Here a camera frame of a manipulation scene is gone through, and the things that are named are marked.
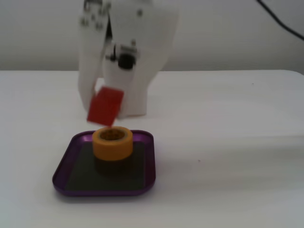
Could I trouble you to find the red cube block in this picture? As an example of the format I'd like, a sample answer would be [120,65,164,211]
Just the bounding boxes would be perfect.
[86,86,124,126]

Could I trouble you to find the black cable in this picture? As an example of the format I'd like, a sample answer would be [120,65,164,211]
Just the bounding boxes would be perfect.
[257,0,304,40]

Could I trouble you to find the purple metal tray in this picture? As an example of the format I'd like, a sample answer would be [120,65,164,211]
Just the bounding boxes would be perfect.
[52,129,157,197]

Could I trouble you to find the white gripper with motor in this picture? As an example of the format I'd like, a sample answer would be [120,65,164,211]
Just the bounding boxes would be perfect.
[77,0,179,111]

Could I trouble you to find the white plastic pen holder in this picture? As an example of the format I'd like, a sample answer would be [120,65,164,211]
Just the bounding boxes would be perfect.
[117,70,150,118]

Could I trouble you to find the yellow tape roll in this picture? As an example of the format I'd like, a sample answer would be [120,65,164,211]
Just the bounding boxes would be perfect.
[92,127,133,162]

